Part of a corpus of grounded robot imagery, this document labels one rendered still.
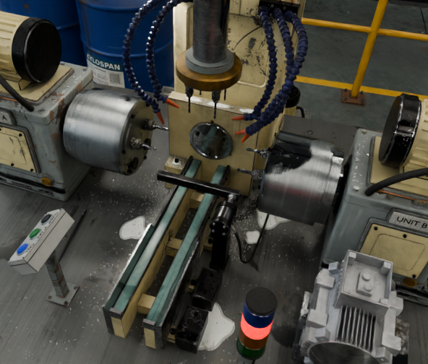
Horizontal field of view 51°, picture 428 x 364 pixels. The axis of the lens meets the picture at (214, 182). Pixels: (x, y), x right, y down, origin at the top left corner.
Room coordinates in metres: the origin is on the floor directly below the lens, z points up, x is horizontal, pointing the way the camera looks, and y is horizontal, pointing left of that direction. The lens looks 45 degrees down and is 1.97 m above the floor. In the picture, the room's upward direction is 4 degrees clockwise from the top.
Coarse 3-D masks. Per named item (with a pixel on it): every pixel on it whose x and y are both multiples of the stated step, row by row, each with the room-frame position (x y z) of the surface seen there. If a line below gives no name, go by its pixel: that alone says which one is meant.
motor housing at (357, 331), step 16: (320, 272) 0.64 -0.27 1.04; (320, 288) 0.58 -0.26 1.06; (320, 304) 0.54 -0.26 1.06; (336, 320) 0.49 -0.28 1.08; (352, 320) 0.48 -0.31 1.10; (368, 320) 0.49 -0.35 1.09; (384, 320) 0.51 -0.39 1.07; (304, 336) 0.48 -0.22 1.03; (336, 336) 0.45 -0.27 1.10; (352, 336) 0.44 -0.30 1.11; (368, 336) 0.45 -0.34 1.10; (304, 352) 0.46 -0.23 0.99; (320, 352) 0.48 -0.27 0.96; (336, 352) 0.48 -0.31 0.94; (352, 352) 0.48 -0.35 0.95; (368, 352) 0.42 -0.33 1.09
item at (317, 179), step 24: (288, 144) 0.97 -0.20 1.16; (312, 144) 0.97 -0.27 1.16; (288, 168) 0.90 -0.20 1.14; (312, 168) 0.90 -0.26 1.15; (336, 168) 0.90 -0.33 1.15; (264, 192) 0.87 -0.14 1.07; (288, 192) 0.86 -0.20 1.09; (312, 192) 0.85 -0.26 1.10; (336, 192) 0.89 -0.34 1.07; (288, 216) 0.85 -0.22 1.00; (312, 216) 0.83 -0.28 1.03
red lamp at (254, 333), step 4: (244, 320) 0.43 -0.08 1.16; (244, 324) 0.43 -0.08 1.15; (248, 324) 0.42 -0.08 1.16; (244, 328) 0.43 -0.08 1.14; (248, 328) 0.42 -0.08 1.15; (252, 328) 0.42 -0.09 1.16; (256, 328) 0.42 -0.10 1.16; (264, 328) 0.42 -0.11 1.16; (268, 328) 0.42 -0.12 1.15; (244, 332) 0.43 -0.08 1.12; (248, 332) 0.42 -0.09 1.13; (252, 332) 0.42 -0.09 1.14; (256, 332) 0.42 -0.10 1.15; (260, 332) 0.42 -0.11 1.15; (264, 332) 0.42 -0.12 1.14; (268, 332) 0.43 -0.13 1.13; (248, 336) 0.42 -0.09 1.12; (252, 336) 0.42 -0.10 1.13; (256, 336) 0.42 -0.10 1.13; (260, 336) 0.42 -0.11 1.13; (264, 336) 0.42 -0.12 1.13
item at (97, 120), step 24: (96, 96) 1.14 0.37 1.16; (120, 96) 1.15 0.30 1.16; (72, 120) 1.06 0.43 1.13; (96, 120) 1.05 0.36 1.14; (120, 120) 1.05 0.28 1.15; (144, 120) 1.14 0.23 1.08; (72, 144) 1.02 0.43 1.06; (96, 144) 1.01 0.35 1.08; (120, 144) 1.00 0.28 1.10; (120, 168) 0.99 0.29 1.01
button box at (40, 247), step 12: (60, 216) 0.73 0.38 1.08; (48, 228) 0.69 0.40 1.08; (60, 228) 0.71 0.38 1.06; (24, 240) 0.67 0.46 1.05; (36, 240) 0.65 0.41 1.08; (48, 240) 0.66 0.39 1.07; (60, 240) 0.68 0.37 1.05; (24, 252) 0.62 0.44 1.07; (36, 252) 0.62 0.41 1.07; (48, 252) 0.64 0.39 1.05; (12, 264) 0.60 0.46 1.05; (24, 264) 0.59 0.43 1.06; (36, 264) 0.60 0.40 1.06
